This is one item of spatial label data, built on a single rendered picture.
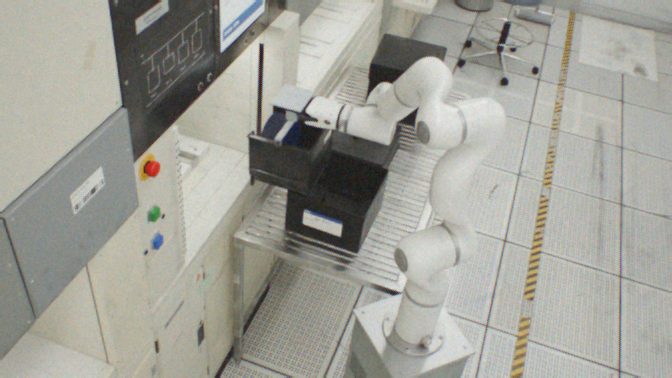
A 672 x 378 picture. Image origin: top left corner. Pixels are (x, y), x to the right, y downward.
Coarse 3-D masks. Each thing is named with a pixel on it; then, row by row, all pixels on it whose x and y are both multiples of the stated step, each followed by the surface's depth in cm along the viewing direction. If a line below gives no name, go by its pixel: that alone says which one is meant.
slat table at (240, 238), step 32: (352, 64) 313; (352, 96) 292; (448, 96) 303; (416, 192) 247; (256, 224) 225; (384, 224) 232; (288, 256) 217; (320, 256) 217; (352, 256) 218; (384, 256) 220; (384, 288) 210
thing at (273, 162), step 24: (288, 96) 195; (312, 96) 197; (288, 120) 199; (264, 144) 196; (288, 144) 193; (312, 144) 215; (264, 168) 202; (288, 168) 198; (312, 168) 198; (312, 192) 208
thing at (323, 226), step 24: (336, 168) 236; (360, 168) 232; (384, 168) 228; (288, 192) 214; (336, 192) 239; (360, 192) 239; (384, 192) 233; (288, 216) 220; (312, 216) 216; (336, 216) 212; (360, 216) 208; (336, 240) 219; (360, 240) 216
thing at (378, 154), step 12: (336, 132) 253; (396, 132) 257; (336, 144) 247; (348, 144) 248; (360, 144) 249; (372, 144) 250; (396, 144) 261; (360, 156) 243; (372, 156) 244; (384, 156) 245
